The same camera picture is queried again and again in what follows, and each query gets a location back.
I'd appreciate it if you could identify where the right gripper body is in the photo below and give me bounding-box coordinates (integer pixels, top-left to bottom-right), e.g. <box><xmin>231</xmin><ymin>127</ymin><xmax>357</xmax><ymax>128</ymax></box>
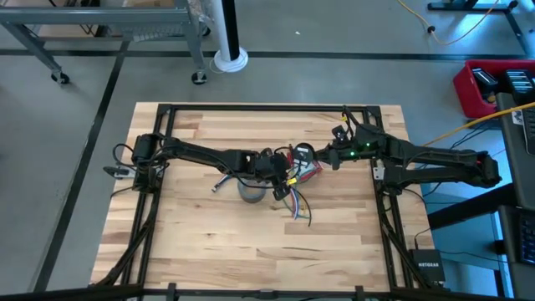
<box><xmin>327</xmin><ymin>141</ymin><xmax>361</xmax><ymax>171</ymax></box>

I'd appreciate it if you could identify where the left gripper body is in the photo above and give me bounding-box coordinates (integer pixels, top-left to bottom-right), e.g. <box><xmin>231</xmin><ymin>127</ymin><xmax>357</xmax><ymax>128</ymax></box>
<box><xmin>249</xmin><ymin>146</ymin><xmax>293</xmax><ymax>202</ymax></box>

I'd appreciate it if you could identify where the red tape dispenser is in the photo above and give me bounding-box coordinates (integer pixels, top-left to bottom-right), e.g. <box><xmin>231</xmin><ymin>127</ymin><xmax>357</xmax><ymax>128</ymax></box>
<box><xmin>297</xmin><ymin>160</ymin><xmax>324</xmax><ymax>184</ymax></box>

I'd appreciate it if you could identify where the red storage bin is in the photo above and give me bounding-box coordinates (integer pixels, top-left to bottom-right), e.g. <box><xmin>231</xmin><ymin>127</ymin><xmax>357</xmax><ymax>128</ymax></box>
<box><xmin>453</xmin><ymin>59</ymin><xmax>535</xmax><ymax>120</ymax></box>

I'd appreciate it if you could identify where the white pole base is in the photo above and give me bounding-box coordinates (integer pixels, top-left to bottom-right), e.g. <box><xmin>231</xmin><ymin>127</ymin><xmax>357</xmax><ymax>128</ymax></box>
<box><xmin>210</xmin><ymin>0</ymin><xmax>250</xmax><ymax>74</ymax></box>

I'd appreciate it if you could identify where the black handheld device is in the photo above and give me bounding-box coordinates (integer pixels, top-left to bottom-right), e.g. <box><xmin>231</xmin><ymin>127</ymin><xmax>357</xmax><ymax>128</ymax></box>
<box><xmin>471</xmin><ymin>68</ymin><xmax>500</xmax><ymax>100</ymax></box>
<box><xmin>503</xmin><ymin>69</ymin><xmax>535</xmax><ymax>106</ymax></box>

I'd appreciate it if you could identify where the black desk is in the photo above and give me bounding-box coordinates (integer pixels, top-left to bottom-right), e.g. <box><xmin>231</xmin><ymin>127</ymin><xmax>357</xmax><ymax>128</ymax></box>
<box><xmin>496</xmin><ymin>91</ymin><xmax>535</xmax><ymax>301</ymax></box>

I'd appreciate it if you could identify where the black floor stand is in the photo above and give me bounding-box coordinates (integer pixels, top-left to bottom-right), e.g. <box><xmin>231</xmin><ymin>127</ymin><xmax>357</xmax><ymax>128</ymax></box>
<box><xmin>427</xmin><ymin>0</ymin><xmax>535</xmax><ymax>58</ymax></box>

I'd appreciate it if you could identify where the black keyboard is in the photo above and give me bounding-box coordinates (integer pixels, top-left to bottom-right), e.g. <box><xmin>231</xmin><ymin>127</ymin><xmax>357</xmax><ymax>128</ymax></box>
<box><xmin>519</xmin><ymin>215</ymin><xmax>535</xmax><ymax>265</ymax></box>

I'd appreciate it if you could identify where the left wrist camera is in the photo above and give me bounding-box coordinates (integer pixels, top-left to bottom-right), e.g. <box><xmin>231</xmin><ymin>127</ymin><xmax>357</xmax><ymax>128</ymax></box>
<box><xmin>267</xmin><ymin>165</ymin><xmax>288</xmax><ymax>184</ymax></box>

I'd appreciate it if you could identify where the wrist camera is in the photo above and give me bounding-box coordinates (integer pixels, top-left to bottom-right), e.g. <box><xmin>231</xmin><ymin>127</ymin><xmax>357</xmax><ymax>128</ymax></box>
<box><xmin>331</xmin><ymin>124</ymin><xmax>351</xmax><ymax>145</ymax></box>
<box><xmin>267</xmin><ymin>165</ymin><xmax>288</xmax><ymax>184</ymax></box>

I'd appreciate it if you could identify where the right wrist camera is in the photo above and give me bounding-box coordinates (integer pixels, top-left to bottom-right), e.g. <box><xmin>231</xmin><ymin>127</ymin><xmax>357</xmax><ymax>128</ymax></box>
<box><xmin>331</xmin><ymin>124</ymin><xmax>351</xmax><ymax>145</ymax></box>

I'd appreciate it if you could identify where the black wire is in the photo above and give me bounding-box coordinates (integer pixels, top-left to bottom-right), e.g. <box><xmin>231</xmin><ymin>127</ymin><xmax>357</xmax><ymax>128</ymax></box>
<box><xmin>301</xmin><ymin>188</ymin><xmax>313</xmax><ymax>227</ymax></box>

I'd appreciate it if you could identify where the black table frame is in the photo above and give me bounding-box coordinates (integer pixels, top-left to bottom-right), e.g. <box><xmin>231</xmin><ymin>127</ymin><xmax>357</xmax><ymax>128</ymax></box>
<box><xmin>0</xmin><ymin>102</ymin><xmax>535</xmax><ymax>301</ymax></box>

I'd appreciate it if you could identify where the white fan cord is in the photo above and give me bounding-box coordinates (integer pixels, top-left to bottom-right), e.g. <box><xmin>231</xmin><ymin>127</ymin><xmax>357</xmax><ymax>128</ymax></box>
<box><xmin>207</xmin><ymin>57</ymin><xmax>225</xmax><ymax>75</ymax></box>

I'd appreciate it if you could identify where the yellow cable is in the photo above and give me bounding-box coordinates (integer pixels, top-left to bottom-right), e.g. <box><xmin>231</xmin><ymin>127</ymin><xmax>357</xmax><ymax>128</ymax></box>
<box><xmin>421</xmin><ymin>102</ymin><xmax>535</xmax><ymax>148</ymax></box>

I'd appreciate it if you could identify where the black Netgear switch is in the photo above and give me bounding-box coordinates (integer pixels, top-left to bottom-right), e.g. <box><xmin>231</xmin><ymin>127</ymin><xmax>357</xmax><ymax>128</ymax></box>
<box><xmin>408</xmin><ymin>248</ymin><xmax>447</xmax><ymax>283</ymax></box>

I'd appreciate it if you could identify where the orange floor cord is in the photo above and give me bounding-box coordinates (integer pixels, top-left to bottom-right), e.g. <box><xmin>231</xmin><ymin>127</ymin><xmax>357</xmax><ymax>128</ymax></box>
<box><xmin>395</xmin><ymin>0</ymin><xmax>502</xmax><ymax>47</ymax></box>

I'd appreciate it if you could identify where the wheeled grey frame workbench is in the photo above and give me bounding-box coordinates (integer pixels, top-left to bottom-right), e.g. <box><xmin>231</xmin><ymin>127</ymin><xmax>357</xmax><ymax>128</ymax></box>
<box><xmin>0</xmin><ymin>0</ymin><xmax>212</xmax><ymax>86</ymax></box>

